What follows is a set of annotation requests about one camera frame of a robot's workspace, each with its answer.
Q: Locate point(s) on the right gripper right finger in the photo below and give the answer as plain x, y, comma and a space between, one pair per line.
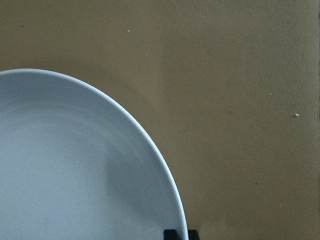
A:
193, 234

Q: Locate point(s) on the light blue plate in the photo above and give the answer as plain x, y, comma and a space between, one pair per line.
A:
75, 165

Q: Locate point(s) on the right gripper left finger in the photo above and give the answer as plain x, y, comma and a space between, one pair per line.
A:
170, 234

